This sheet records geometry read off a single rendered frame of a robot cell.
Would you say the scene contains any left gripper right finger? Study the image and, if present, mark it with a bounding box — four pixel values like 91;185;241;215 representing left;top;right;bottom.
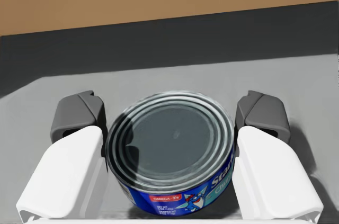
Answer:
233;90;324;221

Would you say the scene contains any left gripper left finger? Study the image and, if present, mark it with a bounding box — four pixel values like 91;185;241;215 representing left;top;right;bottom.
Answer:
15;90;106;221

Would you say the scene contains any blue can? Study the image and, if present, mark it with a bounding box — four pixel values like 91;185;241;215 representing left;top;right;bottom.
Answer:
105;91;236;216

